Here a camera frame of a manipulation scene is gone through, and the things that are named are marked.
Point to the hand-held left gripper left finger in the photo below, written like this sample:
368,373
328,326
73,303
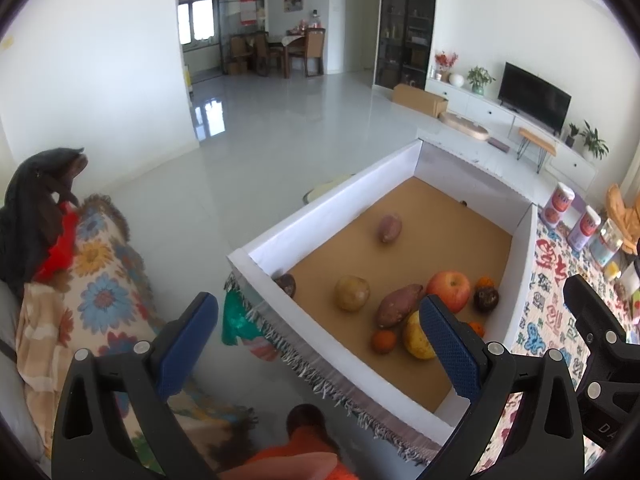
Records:
185,350

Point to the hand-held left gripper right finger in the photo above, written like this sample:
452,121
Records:
450,350

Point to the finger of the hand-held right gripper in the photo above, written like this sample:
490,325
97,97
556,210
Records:
590,310

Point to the red apple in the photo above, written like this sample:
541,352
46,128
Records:
449,291

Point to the smooth dark purple passion fruit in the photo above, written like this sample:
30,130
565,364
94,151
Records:
486,300

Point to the long sweet potato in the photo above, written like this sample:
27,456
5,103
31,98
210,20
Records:
399,305

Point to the small tangerine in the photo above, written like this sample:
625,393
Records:
484,282

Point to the yellow-brown round fruit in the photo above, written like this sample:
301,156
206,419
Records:
352,293

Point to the wrinkled dark passion fruit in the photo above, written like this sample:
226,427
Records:
286,285

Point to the white cardboard box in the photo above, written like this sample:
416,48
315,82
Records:
320,220

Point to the orange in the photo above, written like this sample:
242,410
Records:
383,341
476,329

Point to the yellow pear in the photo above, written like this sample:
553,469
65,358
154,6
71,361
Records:
417,337

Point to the small yellow lid jar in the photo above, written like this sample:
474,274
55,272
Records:
612,271

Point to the clear jar with black lid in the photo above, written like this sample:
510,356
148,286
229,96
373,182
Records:
631,282

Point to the printed woven tablecloth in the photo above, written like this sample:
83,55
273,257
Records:
545,285

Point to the clear jar with blue label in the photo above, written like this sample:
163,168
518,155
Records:
606,242

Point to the red label can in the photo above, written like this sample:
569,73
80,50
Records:
584,227
557,203

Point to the floral sofa blanket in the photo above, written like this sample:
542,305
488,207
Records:
100,280

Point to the short sweet potato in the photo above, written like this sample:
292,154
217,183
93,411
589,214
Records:
389,227

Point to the dark brown slipper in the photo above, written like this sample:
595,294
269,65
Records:
307,420

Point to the red cloth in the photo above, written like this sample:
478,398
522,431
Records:
60,252

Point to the orange trouser leg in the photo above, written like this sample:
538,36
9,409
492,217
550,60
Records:
300,460

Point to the leafy potted plant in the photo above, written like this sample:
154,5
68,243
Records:
595,141

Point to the grey cushion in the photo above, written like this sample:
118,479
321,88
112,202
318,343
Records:
15,370

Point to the small potted plant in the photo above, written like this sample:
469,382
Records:
571,135

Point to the black garment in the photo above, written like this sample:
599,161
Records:
35,210

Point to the black television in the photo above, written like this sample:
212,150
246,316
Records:
535,97

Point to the oval wooden tray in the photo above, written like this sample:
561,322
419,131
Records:
465,126

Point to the white television cabinet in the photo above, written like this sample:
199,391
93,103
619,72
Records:
480,105

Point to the brown cardboard carton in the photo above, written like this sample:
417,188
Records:
420,100

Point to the green potted plant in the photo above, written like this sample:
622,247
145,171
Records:
480,80

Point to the round white vase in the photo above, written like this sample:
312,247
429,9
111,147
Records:
456,79

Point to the red flowers in vase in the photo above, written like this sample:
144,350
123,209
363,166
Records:
445,62

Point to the wooden dining table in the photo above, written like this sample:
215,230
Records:
290,42

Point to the sliding glass doors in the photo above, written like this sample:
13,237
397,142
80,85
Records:
200,25

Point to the dark glass display cabinet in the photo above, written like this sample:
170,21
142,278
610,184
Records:
407,25

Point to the white door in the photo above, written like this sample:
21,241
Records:
356,25

